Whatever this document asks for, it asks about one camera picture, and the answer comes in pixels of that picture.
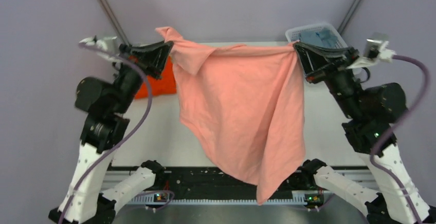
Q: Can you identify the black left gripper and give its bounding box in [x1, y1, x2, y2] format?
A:
[114, 39, 175, 111]

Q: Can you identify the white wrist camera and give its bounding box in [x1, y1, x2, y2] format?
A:
[347, 32, 396, 69]
[79, 36, 121, 63]

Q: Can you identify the aluminium frame post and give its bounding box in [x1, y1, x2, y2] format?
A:
[97, 0, 130, 44]
[337, 0, 363, 35]

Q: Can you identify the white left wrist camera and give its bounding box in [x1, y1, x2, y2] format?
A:
[79, 36, 121, 63]

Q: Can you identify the pink t shirt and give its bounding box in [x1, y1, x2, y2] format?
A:
[156, 27, 305, 205]

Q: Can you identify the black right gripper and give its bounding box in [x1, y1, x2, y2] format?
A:
[291, 41, 361, 117]

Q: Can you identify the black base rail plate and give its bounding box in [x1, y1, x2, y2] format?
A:
[151, 166, 319, 201]

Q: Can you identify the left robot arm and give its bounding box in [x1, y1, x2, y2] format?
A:
[48, 37, 173, 223]

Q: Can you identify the left aluminium frame post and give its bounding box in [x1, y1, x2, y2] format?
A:
[97, 0, 130, 44]

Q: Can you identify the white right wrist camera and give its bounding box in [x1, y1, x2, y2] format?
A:
[347, 32, 396, 69]

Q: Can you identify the right aluminium frame post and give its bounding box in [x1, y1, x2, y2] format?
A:
[337, 0, 363, 35]

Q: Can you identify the orange folded t shirt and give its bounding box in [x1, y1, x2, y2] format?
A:
[148, 57, 176, 97]

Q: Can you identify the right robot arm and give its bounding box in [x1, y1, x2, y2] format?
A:
[294, 39, 435, 223]

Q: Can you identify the white plastic basket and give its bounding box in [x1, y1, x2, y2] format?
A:
[285, 22, 348, 49]

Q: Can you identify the grey t shirt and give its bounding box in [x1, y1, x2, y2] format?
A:
[299, 28, 337, 49]

